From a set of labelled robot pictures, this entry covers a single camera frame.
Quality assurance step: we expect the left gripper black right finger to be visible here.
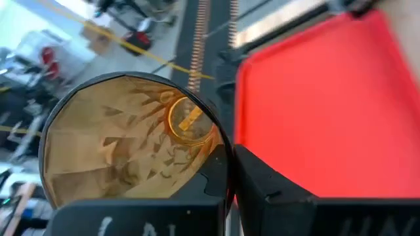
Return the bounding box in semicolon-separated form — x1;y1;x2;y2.
234;143;420;236

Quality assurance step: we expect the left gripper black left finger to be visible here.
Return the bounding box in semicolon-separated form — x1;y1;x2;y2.
45;144;230;236

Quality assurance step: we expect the amber faceted plastic cup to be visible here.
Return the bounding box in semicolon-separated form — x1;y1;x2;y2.
38;71;236;210

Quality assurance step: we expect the red plastic tray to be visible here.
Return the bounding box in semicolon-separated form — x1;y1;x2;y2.
234;9;420;199

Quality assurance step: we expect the red and black floor machine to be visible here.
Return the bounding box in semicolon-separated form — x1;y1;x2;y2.
121;31;154;56

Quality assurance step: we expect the cardboard box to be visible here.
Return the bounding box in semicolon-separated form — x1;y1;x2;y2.
80;21;114;55

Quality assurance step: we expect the black mat with hazard stripes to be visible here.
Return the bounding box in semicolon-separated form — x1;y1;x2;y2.
170;0;240;99

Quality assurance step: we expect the black aluminium table frame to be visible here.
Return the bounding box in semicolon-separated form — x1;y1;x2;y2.
241;6;332;58

